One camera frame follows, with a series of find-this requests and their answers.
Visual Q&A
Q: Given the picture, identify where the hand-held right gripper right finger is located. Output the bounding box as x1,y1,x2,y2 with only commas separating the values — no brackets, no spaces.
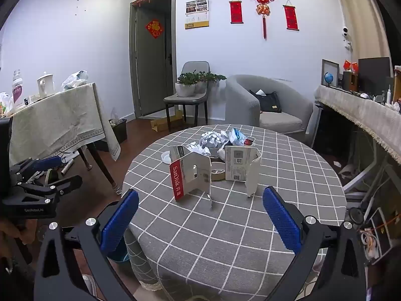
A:
262,186,367,301

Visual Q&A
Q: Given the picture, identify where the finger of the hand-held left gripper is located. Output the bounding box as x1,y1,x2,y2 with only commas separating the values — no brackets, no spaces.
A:
13,176,83,202
9,155,63,183

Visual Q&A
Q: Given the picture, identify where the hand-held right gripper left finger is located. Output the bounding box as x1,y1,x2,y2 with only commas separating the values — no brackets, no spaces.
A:
34,190,140,301

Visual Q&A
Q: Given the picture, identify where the blue waste bin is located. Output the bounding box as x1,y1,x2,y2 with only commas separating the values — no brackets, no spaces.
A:
108,248,130,263

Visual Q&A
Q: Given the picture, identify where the person's left hand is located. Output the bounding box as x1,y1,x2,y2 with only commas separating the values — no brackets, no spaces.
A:
0,219,42,246

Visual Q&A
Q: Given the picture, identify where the dark wooden table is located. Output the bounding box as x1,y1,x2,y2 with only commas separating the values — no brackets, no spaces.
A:
77,142,123,195

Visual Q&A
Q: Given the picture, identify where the side table with beige cloth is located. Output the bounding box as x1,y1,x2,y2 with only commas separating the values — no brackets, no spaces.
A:
9,82,122,167

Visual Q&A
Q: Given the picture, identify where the round table with checked cloth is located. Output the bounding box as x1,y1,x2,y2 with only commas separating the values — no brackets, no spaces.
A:
122,125,348,301

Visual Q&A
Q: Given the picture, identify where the white folded card packaging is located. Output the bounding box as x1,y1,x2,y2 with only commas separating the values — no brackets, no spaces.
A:
225,145,262,197

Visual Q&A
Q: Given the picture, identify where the black bin with plastic liner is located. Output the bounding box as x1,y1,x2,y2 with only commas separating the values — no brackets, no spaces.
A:
109,108,128,145

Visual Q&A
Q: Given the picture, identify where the white ceramic teapot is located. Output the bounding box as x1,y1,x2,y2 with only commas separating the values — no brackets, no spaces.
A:
37,71,55,98

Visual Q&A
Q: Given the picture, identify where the plastic jar with purple label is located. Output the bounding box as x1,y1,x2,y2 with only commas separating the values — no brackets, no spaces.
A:
12,69,26,108

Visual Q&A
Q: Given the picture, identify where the red and white card packaging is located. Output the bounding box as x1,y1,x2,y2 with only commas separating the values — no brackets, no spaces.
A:
169,146,217,210

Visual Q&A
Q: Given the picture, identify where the clear plastic bag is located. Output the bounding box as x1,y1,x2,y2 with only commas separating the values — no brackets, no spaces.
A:
61,70,89,91

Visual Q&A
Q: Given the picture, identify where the blue and white plastic wrapper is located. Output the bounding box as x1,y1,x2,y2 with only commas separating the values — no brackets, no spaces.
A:
229,128,248,146

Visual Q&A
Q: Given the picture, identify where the large crumpled white paper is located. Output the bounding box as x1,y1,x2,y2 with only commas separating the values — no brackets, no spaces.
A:
200,131,229,148

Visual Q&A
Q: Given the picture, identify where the small crumpled white paper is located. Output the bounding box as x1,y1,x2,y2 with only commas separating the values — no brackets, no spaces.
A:
187,142,211,157

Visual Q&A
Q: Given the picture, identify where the flat cardboard box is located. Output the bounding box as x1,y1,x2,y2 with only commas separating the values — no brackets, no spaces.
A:
150,110,184,132

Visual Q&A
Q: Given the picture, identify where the black bag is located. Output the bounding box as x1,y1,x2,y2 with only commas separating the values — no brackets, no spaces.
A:
249,90,282,113

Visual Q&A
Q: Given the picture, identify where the grey armchair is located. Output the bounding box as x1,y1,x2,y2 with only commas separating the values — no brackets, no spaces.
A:
225,74,314,139

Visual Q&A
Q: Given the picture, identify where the beige fringed counter cloth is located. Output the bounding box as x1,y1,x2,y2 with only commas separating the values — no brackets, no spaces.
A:
315,85,401,165

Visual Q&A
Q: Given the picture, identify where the grey door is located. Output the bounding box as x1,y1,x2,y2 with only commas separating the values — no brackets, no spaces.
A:
130,0,176,120

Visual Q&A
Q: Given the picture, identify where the potted plant in white pot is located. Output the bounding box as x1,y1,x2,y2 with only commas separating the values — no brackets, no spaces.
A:
175,71,227,98

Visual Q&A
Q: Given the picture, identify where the framed globe picture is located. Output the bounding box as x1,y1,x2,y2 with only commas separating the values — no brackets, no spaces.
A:
321,59,340,88

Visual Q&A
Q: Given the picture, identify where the brown wooden box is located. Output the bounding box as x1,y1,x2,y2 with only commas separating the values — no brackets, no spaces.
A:
342,70,358,91

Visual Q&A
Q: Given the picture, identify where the red diamond door decoration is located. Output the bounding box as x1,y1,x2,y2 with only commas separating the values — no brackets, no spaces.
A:
145,19,164,39

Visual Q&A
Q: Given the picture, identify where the grey dining chair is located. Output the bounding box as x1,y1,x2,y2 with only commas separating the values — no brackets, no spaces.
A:
163,61,210,131

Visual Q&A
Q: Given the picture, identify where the black monitor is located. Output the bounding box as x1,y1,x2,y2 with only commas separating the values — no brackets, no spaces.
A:
358,57,391,93

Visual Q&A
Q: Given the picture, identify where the red hanging scroll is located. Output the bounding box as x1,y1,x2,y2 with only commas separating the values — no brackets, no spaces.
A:
229,0,244,25
283,5,299,32

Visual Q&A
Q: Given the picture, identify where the beige curtain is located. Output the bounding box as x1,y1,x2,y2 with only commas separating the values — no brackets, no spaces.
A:
334,0,390,61

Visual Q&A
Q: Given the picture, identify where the white wall camera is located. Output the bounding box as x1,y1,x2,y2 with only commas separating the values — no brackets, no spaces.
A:
341,25,353,50

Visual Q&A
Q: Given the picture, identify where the wall calendar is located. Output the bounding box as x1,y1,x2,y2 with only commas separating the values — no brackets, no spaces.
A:
185,0,209,30

